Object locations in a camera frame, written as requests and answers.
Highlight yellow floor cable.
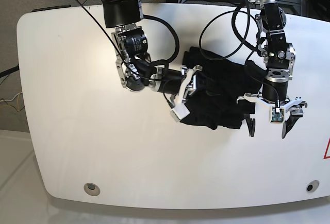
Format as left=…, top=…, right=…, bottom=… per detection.
left=0, top=92, right=24, bottom=112

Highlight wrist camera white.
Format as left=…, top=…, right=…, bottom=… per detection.
left=170, top=104, right=190, bottom=122
left=269, top=105, right=285, bottom=124

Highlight black T-shirt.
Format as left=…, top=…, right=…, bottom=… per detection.
left=181, top=47, right=267, bottom=130

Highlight red triangle warning sticker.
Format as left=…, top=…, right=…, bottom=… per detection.
left=323, top=139, right=330, bottom=159

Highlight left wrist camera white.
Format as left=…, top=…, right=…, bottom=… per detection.
left=269, top=105, right=285, bottom=124

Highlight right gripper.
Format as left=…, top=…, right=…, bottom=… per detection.
left=162, top=65, right=203, bottom=108

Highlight round table grommet right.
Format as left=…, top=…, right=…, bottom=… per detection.
left=306, top=180, right=320, bottom=193

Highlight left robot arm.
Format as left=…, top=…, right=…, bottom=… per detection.
left=186, top=0, right=307, bottom=137

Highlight round table grommet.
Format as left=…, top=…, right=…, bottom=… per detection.
left=306, top=180, right=320, bottom=193
left=84, top=183, right=101, bottom=196

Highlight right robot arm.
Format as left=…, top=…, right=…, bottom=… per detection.
left=101, top=0, right=202, bottom=111

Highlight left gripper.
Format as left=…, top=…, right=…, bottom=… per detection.
left=236, top=80, right=307, bottom=139

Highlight round table grommet left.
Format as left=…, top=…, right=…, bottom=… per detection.
left=84, top=183, right=101, bottom=196

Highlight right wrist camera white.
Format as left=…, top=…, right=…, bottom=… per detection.
left=170, top=104, right=190, bottom=122

